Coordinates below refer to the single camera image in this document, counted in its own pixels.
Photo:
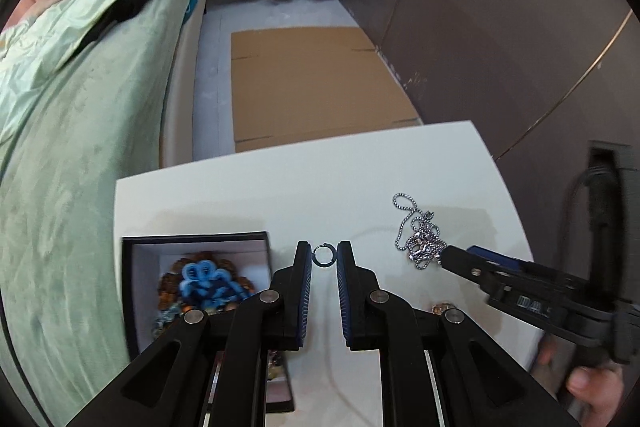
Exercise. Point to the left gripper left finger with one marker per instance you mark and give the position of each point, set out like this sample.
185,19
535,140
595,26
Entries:
290,315

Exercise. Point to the black jewelry box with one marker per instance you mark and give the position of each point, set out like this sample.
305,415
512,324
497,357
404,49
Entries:
198,327

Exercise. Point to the flattened cardboard sheet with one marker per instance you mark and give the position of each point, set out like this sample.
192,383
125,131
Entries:
299,84

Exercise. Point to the green bed quilt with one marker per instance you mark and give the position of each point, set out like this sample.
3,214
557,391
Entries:
83,88

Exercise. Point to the white table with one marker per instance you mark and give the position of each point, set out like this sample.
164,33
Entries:
341,189

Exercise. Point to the person's right hand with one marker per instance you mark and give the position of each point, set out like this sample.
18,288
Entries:
599,389

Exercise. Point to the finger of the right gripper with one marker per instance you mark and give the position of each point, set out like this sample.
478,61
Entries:
509,263

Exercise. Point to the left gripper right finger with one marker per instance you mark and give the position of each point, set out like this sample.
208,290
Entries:
361,301

